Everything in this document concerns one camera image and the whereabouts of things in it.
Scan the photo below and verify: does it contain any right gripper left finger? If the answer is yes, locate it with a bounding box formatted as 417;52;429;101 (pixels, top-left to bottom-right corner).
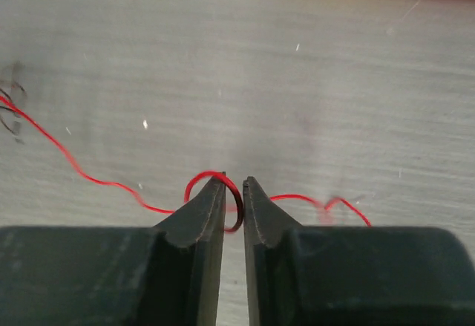
1;179;226;325

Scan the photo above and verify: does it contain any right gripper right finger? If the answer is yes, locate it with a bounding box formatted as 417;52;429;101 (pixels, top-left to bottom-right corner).
243;177;474;325

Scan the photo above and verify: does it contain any dark brown wire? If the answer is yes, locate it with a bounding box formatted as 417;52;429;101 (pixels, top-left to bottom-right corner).
0;62;27;144

